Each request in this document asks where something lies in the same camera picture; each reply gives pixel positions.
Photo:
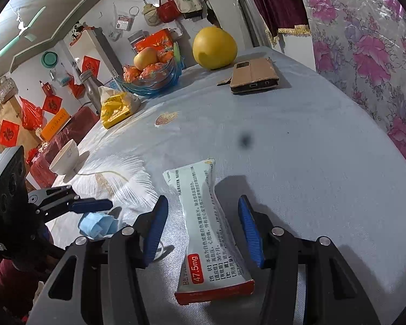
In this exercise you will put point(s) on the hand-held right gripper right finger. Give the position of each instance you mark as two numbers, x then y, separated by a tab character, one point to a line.
252	233

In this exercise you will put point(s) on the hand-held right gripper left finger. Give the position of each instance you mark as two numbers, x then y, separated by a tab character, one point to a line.
155	230

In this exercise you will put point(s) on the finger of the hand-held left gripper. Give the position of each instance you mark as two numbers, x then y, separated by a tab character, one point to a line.
54	196
91	205

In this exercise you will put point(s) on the blue face mask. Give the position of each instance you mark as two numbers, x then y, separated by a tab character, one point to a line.
98	225

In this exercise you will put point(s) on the crushed white medicine box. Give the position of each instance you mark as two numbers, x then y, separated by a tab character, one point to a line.
203	206

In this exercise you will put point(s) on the person's left forearm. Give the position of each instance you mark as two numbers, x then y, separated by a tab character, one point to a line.
10	284

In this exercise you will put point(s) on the white bowl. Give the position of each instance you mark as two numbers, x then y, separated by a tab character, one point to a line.
65	159

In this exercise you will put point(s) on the red diamond paper decoration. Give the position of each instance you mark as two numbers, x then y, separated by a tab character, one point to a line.
52	105
8	132
90	65

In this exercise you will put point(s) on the orange cardboard box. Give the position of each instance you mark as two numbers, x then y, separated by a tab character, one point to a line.
56	123

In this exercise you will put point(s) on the side table with red cloth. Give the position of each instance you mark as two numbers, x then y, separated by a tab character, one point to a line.
77	125

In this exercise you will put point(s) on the red plastic bag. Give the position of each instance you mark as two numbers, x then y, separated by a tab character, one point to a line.
31	115

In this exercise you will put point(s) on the yellow tissue pack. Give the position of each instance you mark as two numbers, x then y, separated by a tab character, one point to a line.
116	110

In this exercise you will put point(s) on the grey tablecloth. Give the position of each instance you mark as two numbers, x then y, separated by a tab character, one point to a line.
308	149

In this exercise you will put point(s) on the steel thermos bottle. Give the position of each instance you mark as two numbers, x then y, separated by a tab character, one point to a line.
91	89

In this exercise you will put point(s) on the blue glass fruit bowl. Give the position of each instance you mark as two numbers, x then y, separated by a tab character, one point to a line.
152	86

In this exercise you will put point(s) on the green plastic basin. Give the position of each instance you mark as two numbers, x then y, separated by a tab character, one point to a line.
49	59

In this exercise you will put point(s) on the wrapped orange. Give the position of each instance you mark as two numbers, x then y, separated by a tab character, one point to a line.
165	57
132	74
153	71

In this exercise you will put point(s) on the white refrigerator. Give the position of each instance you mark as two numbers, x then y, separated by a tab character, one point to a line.
94	47

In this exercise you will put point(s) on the yellow red apple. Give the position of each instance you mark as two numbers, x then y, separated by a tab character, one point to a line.
145	58

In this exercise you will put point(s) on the phone in brown case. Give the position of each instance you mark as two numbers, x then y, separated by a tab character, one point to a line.
253	74

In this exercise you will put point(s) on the green ceiling fan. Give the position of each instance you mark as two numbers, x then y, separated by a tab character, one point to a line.
20	32

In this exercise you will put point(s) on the panda plush toy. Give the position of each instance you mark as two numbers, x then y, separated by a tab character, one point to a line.
75	32

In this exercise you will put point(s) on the red gift box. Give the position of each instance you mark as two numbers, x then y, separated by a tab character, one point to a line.
155	40

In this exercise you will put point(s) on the clear hanging plastic bag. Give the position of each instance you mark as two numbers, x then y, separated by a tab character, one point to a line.
122	20

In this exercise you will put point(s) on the yellow pomelo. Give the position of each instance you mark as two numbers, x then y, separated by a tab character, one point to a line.
215	48

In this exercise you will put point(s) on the beige padded pouch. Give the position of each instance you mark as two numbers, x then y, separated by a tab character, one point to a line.
151	15

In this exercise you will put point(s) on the red tote bag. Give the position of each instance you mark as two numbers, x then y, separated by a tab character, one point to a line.
169	10

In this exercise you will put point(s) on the floral plastic wrapped mattress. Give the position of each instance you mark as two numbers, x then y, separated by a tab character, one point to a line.
365	50

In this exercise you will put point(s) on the dark red curtain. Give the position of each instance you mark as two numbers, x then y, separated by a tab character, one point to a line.
274	3

